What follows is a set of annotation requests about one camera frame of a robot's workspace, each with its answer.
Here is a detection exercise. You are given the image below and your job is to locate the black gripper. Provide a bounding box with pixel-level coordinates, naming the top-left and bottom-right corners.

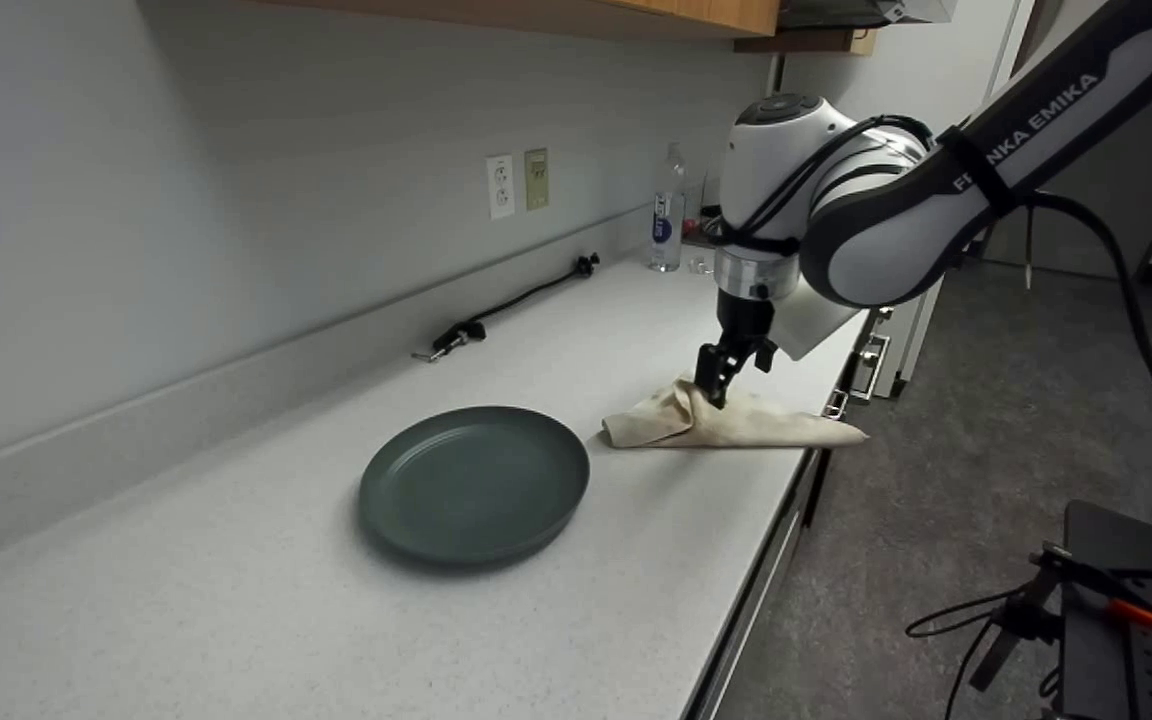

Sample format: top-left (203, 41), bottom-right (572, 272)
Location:
top-left (697, 291), bottom-right (775, 405)

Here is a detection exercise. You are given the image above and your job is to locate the stained beige towel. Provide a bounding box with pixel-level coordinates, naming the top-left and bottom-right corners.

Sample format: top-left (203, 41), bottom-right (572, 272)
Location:
top-left (602, 378), bottom-right (869, 446)

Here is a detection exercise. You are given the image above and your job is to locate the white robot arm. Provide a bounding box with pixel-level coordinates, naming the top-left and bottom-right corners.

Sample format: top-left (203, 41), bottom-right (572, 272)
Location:
top-left (691, 0), bottom-right (1152, 408)

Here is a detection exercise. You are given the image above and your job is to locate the clear plastic water bottle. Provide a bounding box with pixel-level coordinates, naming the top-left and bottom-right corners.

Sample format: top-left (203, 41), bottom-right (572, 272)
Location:
top-left (647, 142), bottom-right (688, 272)

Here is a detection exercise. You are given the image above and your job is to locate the dark green plate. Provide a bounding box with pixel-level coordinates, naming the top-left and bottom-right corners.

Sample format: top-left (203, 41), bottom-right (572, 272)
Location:
top-left (358, 405), bottom-right (590, 569)

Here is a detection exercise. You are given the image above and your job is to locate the wooden upper cabinet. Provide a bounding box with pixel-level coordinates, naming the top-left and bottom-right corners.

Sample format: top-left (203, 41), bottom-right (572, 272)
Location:
top-left (259, 0), bottom-right (779, 41)

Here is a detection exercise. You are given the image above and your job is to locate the black table with clamp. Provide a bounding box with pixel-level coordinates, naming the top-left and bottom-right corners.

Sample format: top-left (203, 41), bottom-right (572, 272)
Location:
top-left (904, 497), bottom-right (1152, 720)

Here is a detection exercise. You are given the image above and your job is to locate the black cable on counter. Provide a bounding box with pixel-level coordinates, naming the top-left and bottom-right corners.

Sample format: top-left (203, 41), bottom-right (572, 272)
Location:
top-left (414, 246), bottom-right (604, 364)

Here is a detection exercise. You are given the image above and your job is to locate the white wall outlet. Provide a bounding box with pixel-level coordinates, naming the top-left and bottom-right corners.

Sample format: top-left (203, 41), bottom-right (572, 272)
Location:
top-left (484, 152), bottom-right (515, 220)

